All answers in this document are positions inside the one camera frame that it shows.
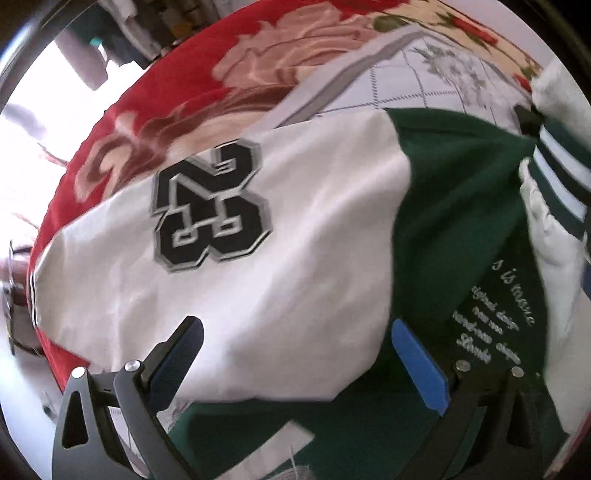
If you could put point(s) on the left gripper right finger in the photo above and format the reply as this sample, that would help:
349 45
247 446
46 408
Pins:
496 419

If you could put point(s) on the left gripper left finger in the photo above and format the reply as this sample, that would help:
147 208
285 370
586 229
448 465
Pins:
86 444

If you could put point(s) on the green white varsity jacket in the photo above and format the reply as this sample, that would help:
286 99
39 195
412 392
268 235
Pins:
372 430

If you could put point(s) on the white checkered floral cloth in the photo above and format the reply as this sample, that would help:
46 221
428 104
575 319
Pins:
412 67

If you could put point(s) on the red floral blanket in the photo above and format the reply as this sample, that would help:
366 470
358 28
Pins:
161 92

